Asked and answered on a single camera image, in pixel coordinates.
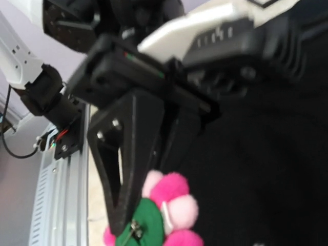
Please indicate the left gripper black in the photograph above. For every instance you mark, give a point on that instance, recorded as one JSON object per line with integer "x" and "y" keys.
{"x": 113, "y": 68}

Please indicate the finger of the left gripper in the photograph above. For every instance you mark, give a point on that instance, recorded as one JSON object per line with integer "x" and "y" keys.
{"x": 122, "y": 138}

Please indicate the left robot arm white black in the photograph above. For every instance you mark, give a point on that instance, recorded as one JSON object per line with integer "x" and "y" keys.
{"x": 76, "y": 25}

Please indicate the flower brooch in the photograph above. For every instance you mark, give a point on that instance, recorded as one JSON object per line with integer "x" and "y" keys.
{"x": 164, "y": 216}

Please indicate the front aluminium rail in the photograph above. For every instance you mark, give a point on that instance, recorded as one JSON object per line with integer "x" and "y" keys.
{"x": 61, "y": 199}

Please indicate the black t-shirt blue logo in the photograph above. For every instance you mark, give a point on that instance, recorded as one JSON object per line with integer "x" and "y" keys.
{"x": 259, "y": 172}

